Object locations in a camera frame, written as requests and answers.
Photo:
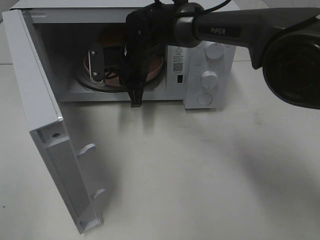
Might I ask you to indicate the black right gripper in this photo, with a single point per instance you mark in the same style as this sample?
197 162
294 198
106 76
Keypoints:
149 30

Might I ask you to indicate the white warning label sticker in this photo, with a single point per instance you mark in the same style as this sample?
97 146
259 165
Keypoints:
178 60

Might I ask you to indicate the white timer knob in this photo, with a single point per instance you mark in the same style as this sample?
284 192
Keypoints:
209 79

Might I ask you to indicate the upper white power knob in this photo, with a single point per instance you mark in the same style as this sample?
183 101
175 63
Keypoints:
214 50

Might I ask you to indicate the toy burger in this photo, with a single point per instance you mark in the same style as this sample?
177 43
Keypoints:
112 35

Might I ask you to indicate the white microwave oven body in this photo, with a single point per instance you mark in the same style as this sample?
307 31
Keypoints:
51 41

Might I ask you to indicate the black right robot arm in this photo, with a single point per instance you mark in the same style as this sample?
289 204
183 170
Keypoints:
283 42

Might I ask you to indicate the pink round plate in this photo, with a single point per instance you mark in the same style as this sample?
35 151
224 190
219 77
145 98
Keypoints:
154 70

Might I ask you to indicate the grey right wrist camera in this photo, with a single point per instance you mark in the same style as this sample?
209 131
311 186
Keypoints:
96 63

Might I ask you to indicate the glass microwave turntable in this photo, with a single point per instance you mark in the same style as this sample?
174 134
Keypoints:
85 80

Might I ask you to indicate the round white door button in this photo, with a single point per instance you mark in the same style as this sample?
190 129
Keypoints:
205 99

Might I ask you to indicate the white microwave door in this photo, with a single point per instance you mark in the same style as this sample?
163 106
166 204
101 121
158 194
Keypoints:
46 123

